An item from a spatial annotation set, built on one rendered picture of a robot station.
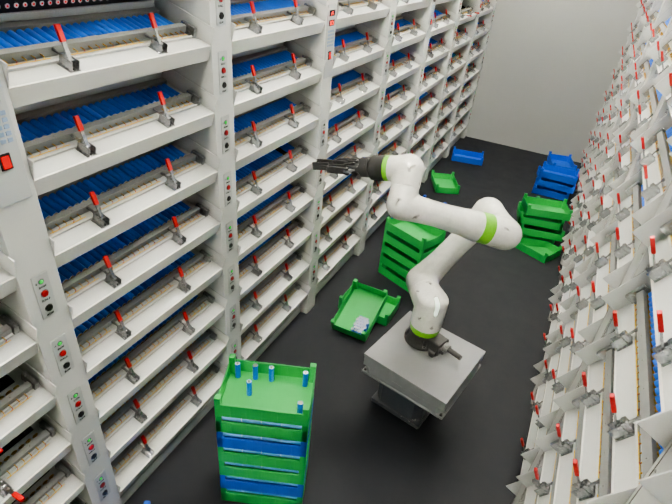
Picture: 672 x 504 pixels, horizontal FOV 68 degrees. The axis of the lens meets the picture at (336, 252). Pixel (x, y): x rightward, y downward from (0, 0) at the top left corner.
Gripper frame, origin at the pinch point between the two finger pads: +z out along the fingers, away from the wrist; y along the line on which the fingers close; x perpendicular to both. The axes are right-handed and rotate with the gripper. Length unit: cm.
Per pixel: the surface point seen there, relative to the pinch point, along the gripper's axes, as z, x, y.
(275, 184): 21.4, -8.4, -3.2
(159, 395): 36, -64, -74
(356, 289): 19, -93, 53
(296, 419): -20, -59, -69
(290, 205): 26.5, -24.6, 12.3
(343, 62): 14, 30, 52
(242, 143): 20.9, 13.3, -19.4
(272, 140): 17.4, 10.6, -5.7
